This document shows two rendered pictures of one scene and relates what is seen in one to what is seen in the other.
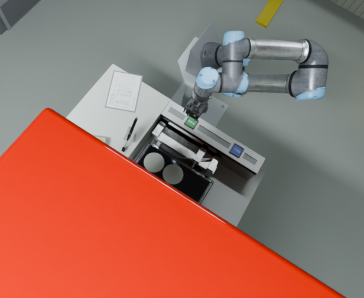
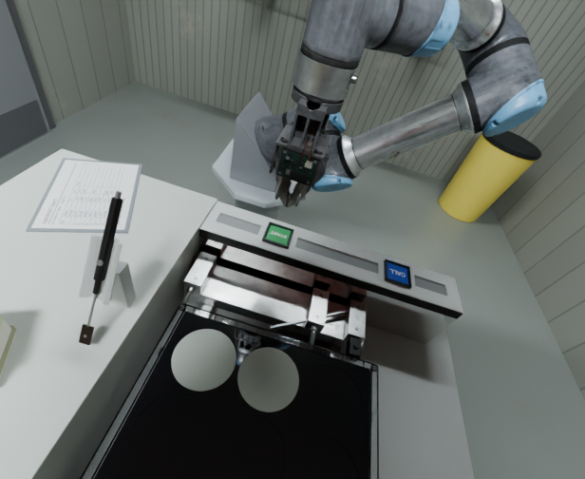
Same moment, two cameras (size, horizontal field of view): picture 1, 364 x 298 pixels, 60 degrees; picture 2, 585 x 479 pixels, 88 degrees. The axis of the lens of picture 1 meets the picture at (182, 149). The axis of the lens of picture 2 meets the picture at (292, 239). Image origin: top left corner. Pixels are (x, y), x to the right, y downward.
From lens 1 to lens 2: 0.99 m
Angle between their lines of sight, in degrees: 26
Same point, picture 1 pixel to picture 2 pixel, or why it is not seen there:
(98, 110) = (3, 240)
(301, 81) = (499, 79)
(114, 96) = (61, 203)
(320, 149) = not seen: hidden behind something
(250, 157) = (428, 282)
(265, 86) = (406, 131)
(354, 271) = (564, 465)
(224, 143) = (364, 265)
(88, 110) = not seen: outside the picture
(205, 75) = not seen: outside the picture
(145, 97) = (154, 201)
